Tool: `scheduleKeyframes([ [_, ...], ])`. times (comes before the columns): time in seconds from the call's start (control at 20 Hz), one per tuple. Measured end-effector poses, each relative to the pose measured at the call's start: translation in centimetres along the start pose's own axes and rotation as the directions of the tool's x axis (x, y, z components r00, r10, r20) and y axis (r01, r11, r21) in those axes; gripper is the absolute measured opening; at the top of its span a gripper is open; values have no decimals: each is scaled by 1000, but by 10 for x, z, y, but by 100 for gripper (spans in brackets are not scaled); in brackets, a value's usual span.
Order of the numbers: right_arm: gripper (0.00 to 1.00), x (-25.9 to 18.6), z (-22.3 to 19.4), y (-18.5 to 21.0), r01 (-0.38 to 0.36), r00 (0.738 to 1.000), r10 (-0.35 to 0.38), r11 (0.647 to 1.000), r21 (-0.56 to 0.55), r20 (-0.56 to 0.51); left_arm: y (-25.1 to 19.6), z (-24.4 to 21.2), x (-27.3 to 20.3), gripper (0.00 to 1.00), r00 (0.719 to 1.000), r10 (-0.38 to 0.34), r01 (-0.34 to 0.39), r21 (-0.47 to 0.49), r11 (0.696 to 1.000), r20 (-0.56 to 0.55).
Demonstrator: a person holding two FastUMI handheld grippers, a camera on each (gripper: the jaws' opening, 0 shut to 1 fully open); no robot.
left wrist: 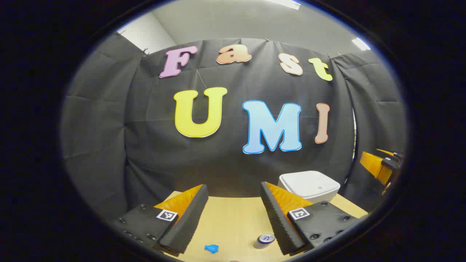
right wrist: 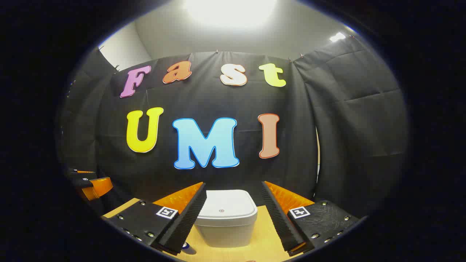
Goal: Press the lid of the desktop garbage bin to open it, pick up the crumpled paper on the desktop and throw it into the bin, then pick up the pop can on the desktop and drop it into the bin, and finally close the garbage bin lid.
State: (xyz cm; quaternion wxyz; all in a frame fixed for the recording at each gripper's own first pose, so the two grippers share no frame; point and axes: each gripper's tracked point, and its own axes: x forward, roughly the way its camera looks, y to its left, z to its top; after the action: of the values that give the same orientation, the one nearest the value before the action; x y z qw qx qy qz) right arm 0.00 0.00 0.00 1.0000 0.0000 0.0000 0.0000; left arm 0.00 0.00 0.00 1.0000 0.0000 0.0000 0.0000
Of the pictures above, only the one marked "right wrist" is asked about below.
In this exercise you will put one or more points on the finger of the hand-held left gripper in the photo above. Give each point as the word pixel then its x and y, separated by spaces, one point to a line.
pixel 83 174
pixel 98 186

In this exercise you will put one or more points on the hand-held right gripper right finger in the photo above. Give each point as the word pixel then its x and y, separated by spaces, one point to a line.
pixel 280 222

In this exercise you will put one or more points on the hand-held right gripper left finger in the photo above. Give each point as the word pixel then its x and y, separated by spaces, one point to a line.
pixel 187 222

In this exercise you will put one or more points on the blue pop can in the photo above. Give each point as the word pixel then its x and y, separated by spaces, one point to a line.
pixel 185 246

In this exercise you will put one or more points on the white desktop garbage bin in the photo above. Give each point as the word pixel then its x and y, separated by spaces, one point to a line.
pixel 226 218

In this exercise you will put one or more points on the wooden desktop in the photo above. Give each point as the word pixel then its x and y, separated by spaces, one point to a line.
pixel 264 240

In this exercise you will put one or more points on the black backdrop cloth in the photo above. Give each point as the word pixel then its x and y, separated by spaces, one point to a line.
pixel 225 98

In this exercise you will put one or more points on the small ceiling light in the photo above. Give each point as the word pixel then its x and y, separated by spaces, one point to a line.
pixel 337 36

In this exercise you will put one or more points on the large ceiling light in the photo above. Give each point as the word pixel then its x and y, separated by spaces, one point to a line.
pixel 231 11

